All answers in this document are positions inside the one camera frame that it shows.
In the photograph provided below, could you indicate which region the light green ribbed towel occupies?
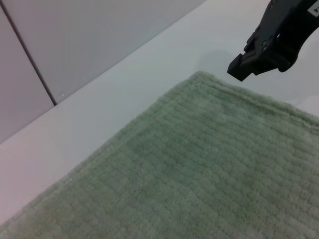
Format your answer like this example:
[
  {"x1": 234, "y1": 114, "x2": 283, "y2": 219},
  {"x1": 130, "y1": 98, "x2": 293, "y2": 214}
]
[{"x1": 0, "y1": 70, "x2": 319, "y2": 239}]

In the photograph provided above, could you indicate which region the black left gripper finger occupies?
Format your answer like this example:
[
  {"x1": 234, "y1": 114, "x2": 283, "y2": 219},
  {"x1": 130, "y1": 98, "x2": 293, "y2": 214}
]
[{"x1": 226, "y1": 0, "x2": 319, "y2": 82}]

